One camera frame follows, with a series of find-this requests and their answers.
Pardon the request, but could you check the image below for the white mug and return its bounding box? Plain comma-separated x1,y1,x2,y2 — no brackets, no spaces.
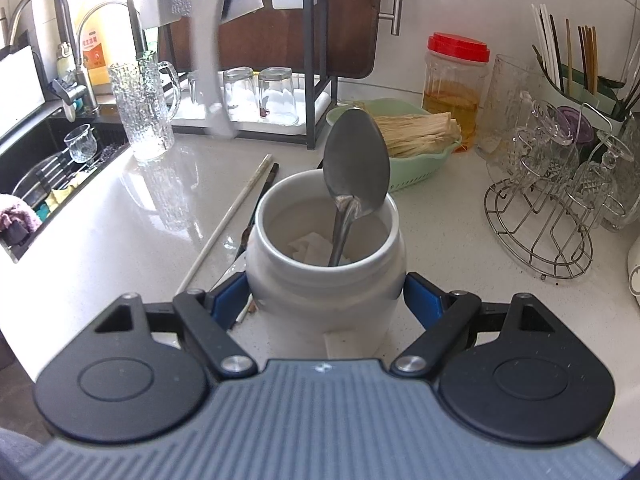
245,169,408,361

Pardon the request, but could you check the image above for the small pale bottle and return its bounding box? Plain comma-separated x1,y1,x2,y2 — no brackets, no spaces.
55,42,77,80

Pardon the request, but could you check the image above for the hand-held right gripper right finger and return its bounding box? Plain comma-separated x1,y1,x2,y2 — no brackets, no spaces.
390,272,571,378

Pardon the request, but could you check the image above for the tall steel faucet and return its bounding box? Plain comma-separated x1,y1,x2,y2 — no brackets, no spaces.
7,0,100,113

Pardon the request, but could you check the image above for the red lid plastic jar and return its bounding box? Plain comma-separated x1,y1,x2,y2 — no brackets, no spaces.
422,32,492,153

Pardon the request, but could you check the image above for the grey blue clothing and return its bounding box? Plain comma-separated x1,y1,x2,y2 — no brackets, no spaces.
0,425,46,480

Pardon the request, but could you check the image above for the tall clear glass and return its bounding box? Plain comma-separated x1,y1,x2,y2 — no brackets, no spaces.
475,54,548,161

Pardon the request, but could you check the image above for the black faucet sprayer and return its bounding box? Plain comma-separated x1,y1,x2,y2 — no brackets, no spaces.
51,76,86,123

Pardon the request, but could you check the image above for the black metal rack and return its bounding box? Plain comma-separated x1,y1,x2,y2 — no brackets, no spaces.
127,0,341,151

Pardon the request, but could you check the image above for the purple plastic lid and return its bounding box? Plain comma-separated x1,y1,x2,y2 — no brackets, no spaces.
556,104,597,147

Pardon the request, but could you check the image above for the yellow detergent jug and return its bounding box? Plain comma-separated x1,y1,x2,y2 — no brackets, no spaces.
74,4,133,97

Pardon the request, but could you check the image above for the white chopstick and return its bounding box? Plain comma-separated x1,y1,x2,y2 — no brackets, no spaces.
175,154,273,297

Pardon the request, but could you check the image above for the black kitchen sink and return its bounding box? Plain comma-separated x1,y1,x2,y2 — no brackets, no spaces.
0,110,132,263

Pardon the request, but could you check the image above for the clear drinking glass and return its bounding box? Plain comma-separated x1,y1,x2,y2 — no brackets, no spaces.
222,66,259,123

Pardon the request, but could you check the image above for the stemmed glass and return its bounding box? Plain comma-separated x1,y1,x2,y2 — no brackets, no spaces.
63,124,99,167

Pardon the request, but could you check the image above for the green chopstick holder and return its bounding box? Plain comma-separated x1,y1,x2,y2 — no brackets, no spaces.
532,45,640,126

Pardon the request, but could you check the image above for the small steel faucet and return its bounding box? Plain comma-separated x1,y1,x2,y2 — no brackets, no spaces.
77,1,150,68

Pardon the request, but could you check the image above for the black chopstick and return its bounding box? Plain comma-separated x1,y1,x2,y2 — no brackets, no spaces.
234,161,280,263

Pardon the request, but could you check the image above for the yellow cloth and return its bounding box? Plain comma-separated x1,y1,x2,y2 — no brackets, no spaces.
40,170,96,221

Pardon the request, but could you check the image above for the white tray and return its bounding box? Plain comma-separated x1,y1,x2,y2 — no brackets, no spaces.
172,72,335,137

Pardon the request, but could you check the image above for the cut glass cup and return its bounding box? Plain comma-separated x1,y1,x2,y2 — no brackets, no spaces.
570,132,640,233
515,91,583,183

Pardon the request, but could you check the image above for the dark wooden cutting board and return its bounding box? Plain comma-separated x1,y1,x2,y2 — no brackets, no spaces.
159,0,407,81

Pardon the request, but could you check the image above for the green plastic basket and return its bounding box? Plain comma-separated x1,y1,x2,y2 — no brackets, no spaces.
326,97,463,193

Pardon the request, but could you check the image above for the bunch of upright chopsticks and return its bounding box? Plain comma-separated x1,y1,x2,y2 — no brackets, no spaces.
530,2,601,96

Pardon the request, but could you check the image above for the textured glass mug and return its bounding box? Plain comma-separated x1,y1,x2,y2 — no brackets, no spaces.
107,51,182,162

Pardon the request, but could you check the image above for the white board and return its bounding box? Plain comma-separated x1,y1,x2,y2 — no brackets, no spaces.
0,44,47,137

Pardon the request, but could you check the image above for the sink drain rack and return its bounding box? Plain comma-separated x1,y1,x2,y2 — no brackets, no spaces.
10,145,126,221

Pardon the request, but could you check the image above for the wire glass rack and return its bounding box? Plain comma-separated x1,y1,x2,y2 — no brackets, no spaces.
482,105,640,281

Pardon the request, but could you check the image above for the large metal spoon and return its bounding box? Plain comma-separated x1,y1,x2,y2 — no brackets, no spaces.
322,107,392,267

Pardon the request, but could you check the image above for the clear glass with red sticker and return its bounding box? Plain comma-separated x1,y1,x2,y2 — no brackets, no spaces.
257,66,301,127

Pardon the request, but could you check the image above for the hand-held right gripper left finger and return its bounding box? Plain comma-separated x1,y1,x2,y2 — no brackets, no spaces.
75,272,258,380

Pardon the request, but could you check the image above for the pink cloth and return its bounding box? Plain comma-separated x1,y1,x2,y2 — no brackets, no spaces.
0,194,43,248

